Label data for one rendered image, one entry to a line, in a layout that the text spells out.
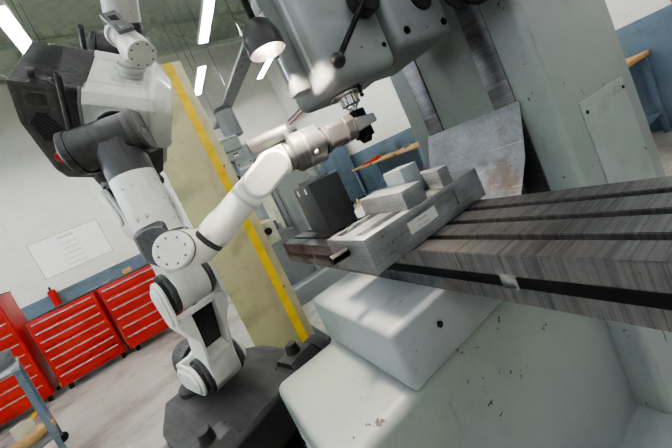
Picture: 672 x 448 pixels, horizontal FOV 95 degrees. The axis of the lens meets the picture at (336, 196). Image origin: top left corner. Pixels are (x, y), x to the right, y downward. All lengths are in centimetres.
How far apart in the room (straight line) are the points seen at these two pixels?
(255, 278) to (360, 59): 195
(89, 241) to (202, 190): 756
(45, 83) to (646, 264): 103
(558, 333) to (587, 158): 43
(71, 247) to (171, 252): 918
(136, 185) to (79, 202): 915
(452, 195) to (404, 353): 33
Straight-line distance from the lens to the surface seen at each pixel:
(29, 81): 94
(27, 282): 1008
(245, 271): 238
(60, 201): 996
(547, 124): 93
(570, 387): 103
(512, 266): 50
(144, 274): 510
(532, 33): 93
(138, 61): 91
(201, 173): 237
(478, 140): 98
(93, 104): 89
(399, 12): 80
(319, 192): 105
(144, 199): 73
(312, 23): 69
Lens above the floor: 117
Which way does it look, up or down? 5 degrees down
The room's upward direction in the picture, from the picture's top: 25 degrees counter-clockwise
